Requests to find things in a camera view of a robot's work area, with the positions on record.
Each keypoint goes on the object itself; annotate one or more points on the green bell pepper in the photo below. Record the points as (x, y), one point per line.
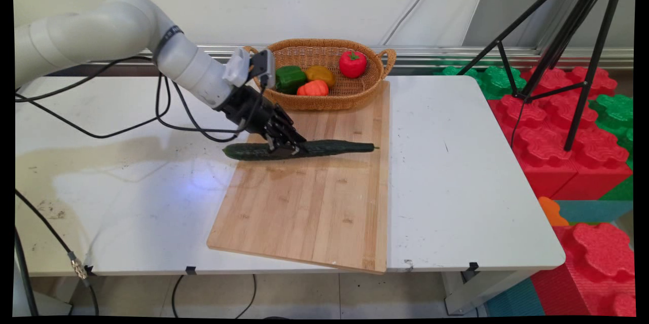
(290, 79)

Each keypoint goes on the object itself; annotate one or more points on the woven wicker basket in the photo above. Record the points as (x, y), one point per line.
(350, 93)

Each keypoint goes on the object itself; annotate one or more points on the white table leg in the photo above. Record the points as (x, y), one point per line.
(471, 293)

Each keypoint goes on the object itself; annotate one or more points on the red tomato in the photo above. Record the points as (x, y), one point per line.
(353, 64)

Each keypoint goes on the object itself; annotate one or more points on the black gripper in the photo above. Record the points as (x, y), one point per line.
(248, 108)

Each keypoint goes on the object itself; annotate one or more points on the yellow bell pepper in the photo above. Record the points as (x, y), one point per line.
(322, 74)

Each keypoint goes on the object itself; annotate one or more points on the black tripod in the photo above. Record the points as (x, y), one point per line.
(575, 25)

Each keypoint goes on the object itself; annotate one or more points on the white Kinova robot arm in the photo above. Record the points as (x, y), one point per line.
(111, 27)

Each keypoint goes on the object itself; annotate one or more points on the wrist camera on white bracket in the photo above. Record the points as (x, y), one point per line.
(248, 68)

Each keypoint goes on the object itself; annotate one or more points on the orange foam piece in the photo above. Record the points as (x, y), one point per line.
(551, 211)

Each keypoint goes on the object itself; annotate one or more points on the dark green cucumber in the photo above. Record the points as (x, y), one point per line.
(334, 148)

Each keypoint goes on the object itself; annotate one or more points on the green foam block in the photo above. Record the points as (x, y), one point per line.
(616, 111)
(494, 80)

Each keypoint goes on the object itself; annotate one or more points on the black table edge clip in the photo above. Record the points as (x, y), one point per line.
(472, 267)
(190, 270)
(89, 270)

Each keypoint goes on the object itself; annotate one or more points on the aluminium wall rail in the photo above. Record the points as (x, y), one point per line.
(431, 55)

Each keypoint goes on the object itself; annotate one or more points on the wooden cutting board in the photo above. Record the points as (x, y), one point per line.
(309, 202)

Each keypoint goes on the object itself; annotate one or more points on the teal foam mat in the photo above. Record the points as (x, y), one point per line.
(593, 211)

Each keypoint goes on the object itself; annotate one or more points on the large red foam block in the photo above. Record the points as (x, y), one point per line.
(542, 146)

